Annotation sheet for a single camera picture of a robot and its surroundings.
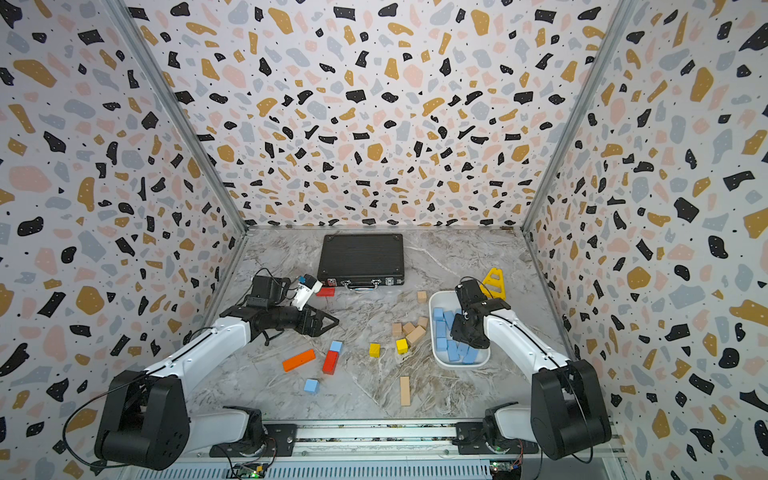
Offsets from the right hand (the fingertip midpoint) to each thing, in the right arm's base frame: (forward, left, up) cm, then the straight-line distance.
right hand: (463, 334), depth 88 cm
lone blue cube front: (-15, +42, -2) cm, 44 cm away
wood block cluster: (+1, +14, -3) cm, 15 cm away
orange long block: (-8, +48, -3) cm, 48 cm away
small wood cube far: (+15, +12, -3) cm, 19 cm away
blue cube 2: (+8, +3, -4) cm, 9 cm away
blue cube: (-2, +6, -2) cm, 7 cm away
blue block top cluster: (-3, +3, -3) cm, 5 cm away
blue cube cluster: (-4, +37, -2) cm, 38 cm away
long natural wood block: (-15, +17, -4) cm, 23 cm away
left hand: (+1, +38, +8) cm, 39 cm away
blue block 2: (-5, -2, -4) cm, 7 cm away
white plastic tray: (+15, +3, -5) cm, 16 cm away
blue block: (+8, +7, -2) cm, 10 cm away
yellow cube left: (-4, +26, -2) cm, 26 cm away
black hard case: (+27, +33, 0) cm, 43 cm away
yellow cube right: (-3, +18, -2) cm, 18 cm away
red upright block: (-8, +38, -3) cm, 39 cm away
